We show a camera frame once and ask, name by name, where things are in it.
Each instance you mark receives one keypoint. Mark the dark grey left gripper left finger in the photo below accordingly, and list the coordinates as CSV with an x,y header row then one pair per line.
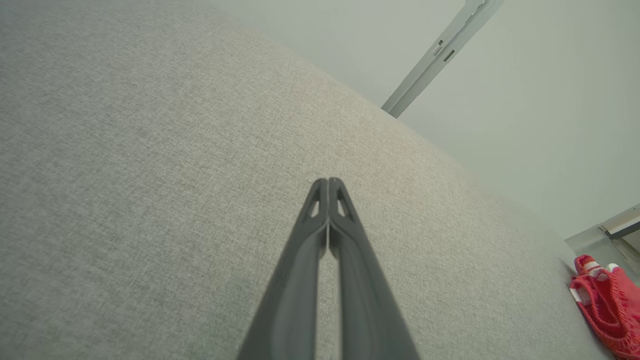
x,y
295,300

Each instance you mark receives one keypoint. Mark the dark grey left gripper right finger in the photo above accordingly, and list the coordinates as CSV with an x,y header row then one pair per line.
x,y
365,300

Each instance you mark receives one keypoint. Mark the red shorts with white panels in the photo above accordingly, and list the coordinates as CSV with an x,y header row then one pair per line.
x,y
612,310

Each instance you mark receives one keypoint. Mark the grey metal partition post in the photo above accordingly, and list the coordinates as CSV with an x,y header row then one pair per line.
x,y
427,75
415,75

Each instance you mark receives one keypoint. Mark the grey metal frame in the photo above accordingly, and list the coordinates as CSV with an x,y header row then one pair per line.
x,y
620,227

